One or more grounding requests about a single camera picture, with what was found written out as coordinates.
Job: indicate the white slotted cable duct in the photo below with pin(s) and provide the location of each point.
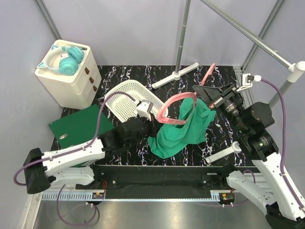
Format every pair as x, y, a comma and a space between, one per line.
92, 196

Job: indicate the silver clothes rack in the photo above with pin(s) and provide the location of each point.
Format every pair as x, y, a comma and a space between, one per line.
295, 69

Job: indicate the white perforated plastic basket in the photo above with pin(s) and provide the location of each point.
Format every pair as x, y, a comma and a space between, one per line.
128, 94

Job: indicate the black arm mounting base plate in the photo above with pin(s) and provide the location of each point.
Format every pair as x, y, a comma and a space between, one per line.
155, 182

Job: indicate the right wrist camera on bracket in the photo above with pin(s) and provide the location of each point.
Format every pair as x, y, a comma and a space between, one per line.
247, 81

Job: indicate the teal cat-ear headphones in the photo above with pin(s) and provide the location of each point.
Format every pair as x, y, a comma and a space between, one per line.
68, 65

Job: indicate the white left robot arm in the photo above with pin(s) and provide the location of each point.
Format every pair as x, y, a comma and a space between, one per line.
43, 169

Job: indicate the green tank top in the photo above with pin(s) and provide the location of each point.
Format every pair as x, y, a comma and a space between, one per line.
171, 139

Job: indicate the green ring binder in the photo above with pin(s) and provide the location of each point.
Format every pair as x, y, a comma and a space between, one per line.
75, 128

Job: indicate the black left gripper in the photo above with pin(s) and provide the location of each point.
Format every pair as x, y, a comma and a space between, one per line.
153, 125

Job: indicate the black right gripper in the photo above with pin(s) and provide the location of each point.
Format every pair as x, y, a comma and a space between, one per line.
208, 93

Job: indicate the white drawer cabinet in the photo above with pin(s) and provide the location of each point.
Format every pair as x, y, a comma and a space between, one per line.
72, 91

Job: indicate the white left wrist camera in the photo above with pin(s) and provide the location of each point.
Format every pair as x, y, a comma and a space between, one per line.
144, 109

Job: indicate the pink plastic hanger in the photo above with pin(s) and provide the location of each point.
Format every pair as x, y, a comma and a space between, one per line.
166, 107

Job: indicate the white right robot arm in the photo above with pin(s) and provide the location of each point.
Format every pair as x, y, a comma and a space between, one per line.
280, 207

